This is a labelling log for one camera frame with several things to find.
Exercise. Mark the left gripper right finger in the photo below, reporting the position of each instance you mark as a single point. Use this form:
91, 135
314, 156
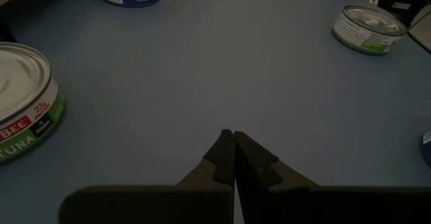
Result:
286, 204

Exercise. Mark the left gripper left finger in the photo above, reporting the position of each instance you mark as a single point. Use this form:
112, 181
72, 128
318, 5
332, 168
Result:
188, 204

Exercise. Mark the green label tuna can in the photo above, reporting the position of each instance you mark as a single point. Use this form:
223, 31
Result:
23, 93
367, 29

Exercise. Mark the blue table mat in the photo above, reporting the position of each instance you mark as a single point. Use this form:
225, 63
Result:
202, 66

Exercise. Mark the dark blue label tuna can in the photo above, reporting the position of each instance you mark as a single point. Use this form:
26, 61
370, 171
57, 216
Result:
427, 146

